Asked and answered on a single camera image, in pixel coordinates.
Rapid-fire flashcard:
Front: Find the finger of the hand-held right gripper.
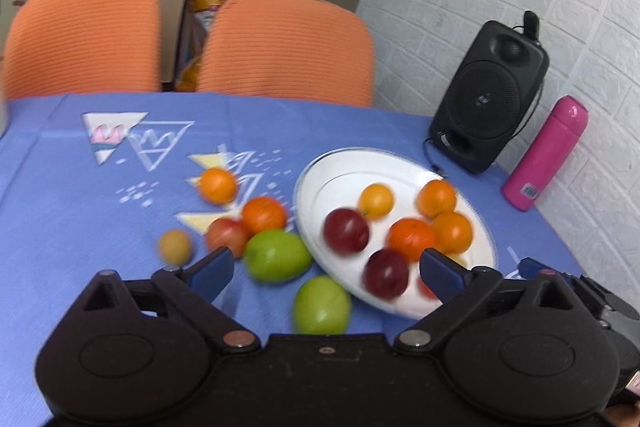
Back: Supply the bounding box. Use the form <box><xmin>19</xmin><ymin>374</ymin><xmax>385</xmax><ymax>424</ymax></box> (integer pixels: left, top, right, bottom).
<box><xmin>517</xmin><ymin>258</ymin><xmax>640</xmax><ymax>333</ymax></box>

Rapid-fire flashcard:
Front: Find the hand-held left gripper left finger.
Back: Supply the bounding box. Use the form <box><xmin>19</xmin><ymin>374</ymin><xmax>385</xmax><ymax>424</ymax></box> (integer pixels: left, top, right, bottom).
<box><xmin>70</xmin><ymin>247</ymin><xmax>262</xmax><ymax>355</ymax></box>

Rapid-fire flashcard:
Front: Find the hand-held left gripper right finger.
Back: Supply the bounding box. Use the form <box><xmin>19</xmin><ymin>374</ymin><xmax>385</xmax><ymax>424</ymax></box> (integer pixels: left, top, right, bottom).
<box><xmin>394</xmin><ymin>248</ymin><xmax>583</xmax><ymax>355</ymax></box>

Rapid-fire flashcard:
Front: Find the large orange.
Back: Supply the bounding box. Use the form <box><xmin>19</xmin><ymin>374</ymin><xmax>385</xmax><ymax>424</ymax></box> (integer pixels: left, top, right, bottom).
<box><xmin>431</xmin><ymin>212</ymin><xmax>474</xmax><ymax>255</ymax></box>
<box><xmin>416</xmin><ymin>179</ymin><xmax>458</xmax><ymax>219</ymax></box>

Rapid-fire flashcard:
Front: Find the deep orange tangerine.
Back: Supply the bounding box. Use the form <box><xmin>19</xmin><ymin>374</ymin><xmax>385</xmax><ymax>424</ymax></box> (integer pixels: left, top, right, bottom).
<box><xmin>386</xmin><ymin>217</ymin><xmax>440</xmax><ymax>263</ymax></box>

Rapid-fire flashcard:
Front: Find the dark red plum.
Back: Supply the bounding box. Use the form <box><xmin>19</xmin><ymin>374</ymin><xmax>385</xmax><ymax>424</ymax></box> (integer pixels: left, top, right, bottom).
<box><xmin>322</xmin><ymin>208</ymin><xmax>371</xmax><ymax>255</ymax></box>
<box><xmin>362</xmin><ymin>248</ymin><xmax>410</xmax><ymax>300</ymax></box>

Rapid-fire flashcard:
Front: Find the green jujube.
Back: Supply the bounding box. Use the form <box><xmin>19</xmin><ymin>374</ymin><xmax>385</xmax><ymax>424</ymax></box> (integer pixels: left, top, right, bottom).
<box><xmin>292</xmin><ymin>276</ymin><xmax>352</xmax><ymax>335</ymax></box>
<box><xmin>243</xmin><ymin>229</ymin><xmax>313</xmax><ymax>284</ymax></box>

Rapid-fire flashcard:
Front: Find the yellow orange fruit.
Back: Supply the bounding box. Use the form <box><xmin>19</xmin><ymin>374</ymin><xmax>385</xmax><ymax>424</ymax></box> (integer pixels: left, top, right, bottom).
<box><xmin>357</xmin><ymin>183</ymin><xmax>395</xmax><ymax>221</ymax></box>

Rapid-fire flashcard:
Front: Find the white round plate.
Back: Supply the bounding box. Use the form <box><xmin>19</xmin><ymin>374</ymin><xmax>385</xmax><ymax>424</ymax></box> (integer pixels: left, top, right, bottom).
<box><xmin>295</xmin><ymin>148</ymin><xmax>499</xmax><ymax>320</ymax></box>

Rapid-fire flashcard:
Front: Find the red yellow small apple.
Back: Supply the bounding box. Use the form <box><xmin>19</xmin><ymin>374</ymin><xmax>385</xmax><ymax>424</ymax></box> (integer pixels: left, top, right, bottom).
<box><xmin>205</xmin><ymin>217</ymin><xmax>251</xmax><ymax>260</ymax></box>

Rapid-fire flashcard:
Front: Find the brown kiwi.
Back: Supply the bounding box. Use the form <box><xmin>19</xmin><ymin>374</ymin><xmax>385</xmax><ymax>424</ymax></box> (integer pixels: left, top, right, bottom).
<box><xmin>158</xmin><ymin>229</ymin><xmax>193</xmax><ymax>266</ymax></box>

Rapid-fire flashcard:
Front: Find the reddish mandarin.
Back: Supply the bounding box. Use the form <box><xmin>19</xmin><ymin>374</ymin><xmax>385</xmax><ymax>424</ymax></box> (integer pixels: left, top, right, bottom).
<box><xmin>241</xmin><ymin>196</ymin><xmax>288</xmax><ymax>236</ymax></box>

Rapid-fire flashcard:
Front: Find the small orange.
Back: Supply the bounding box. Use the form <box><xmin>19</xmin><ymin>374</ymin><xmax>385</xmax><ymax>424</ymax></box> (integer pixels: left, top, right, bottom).
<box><xmin>198</xmin><ymin>167</ymin><xmax>238</xmax><ymax>206</ymax></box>

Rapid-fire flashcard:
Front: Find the pink bottle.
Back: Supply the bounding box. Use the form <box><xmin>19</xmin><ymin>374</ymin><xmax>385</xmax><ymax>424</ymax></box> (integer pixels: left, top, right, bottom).
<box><xmin>501</xmin><ymin>95</ymin><xmax>589</xmax><ymax>212</ymax></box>

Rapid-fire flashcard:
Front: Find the blue printed tablecloth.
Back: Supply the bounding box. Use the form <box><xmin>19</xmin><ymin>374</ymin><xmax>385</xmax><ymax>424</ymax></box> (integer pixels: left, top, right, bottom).
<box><xmin>0</xmin><ymin>93</ymin><xmax>598</xmax><ymax>427</ymax></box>

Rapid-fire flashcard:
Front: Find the black speaker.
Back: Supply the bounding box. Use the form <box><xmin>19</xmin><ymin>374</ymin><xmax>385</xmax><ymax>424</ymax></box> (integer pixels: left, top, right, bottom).
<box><xmin>428</xmin><ymin>11</ymin><xmax>550</xmax><ymax>174</ymax></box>

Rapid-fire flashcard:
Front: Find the orange chair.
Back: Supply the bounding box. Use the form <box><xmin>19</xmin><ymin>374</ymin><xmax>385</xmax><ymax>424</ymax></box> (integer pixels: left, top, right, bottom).
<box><xmin>196</xmin><ymin>0</ymin><xmax>376</xmax><ymax>108</ymax></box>
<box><xmin>4</xmin><ymin>0</ymin><xmax>163</xmax><ymax>100</ymax></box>

